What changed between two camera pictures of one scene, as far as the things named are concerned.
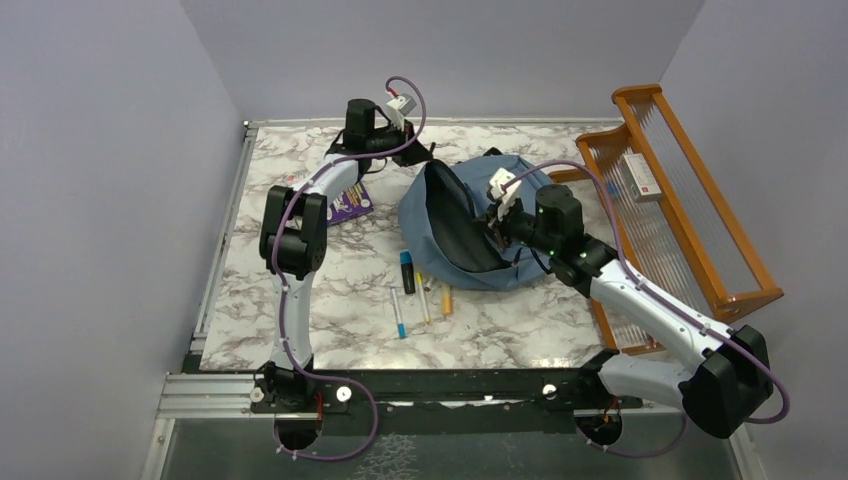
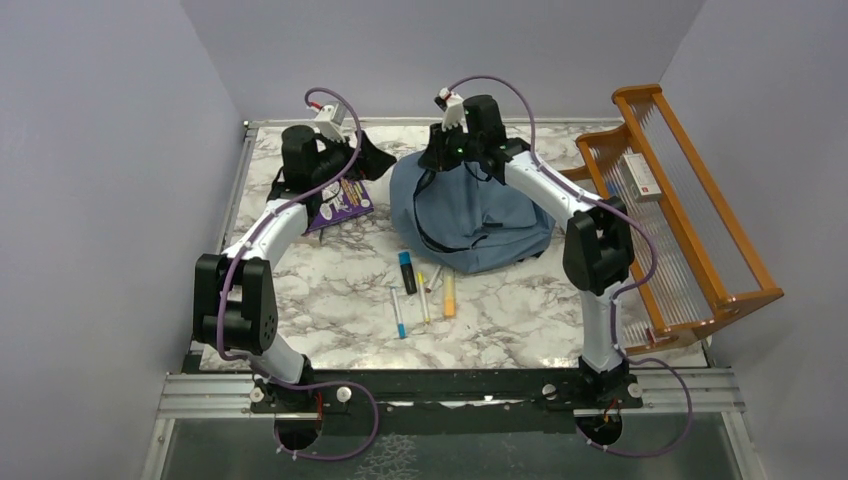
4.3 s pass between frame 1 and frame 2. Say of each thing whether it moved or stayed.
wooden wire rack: stayed
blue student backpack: moved
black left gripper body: moved
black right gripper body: moved
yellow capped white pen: stayed
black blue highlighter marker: stayed
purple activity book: stayed
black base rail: stayed
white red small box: stayed
